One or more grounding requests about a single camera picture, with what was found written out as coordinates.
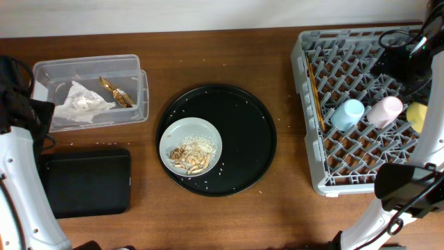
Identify yellow bowl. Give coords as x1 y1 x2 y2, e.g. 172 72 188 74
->
407 102 427 133

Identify gold candy wrapper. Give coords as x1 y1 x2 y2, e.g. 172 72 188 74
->
99 77 135 108

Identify food scraps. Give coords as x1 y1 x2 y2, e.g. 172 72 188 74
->
168 135 217 175

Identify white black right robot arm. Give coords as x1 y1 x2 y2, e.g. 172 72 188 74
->
327 1 443 249

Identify grey dishwasher rack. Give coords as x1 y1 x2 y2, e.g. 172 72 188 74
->
291 27 420 197

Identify pink cup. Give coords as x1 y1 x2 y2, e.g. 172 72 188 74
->
366 96 403 128

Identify light blue cup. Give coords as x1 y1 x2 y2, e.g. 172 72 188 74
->
330 99 365 131

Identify grey plate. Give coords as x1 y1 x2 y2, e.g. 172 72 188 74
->
158 117 223 178

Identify clear plastic waste bin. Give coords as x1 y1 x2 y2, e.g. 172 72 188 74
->
33 54 149 133

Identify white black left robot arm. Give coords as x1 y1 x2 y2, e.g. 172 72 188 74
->
1 56 73 249

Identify black rectangular tray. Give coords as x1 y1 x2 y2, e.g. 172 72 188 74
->
38 149 131 219

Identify white paper napkin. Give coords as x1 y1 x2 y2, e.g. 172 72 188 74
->
53 81 116 124

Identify round black serving tray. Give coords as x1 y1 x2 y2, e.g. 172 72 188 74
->
155 84 277 197

